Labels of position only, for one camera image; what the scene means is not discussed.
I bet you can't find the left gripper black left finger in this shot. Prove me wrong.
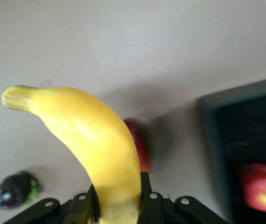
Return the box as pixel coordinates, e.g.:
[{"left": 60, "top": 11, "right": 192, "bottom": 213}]
[{"left": 6, "top": 183, "right": 100, "bottom": 224}]

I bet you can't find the yellow banana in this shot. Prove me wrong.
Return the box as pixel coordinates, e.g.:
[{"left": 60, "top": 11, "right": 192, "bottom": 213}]
[{"left": 1, "top": 85, "right": 143, "bottom": 224}]

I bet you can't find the black rectangular plastic box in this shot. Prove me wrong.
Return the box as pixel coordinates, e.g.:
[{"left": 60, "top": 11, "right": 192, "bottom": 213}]
[{"left": 198, "top": 75, "right": 266, "bottom": 224}]

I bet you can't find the red yellow apple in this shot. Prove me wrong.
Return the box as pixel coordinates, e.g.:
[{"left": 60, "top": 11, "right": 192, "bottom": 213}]
[{"left": 239, "top": 162, "right": 266, "bottom": 213}]

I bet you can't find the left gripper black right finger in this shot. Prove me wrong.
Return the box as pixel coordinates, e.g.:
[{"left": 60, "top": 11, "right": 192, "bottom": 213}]
[{"left": 137, "top": 171, "right": 226, "bottom": 224}]

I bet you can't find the red yellow mango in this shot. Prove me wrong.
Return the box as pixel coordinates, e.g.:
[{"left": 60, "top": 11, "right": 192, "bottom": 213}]
[{"left": 123, "top": 118, "right": 150, "bottom": 172}]

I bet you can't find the dark purple eggplant green calyx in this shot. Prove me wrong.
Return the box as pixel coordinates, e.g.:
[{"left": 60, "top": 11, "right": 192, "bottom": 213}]
[{"left": 0, "top": 171, "right": 42, "bottom": 210}]

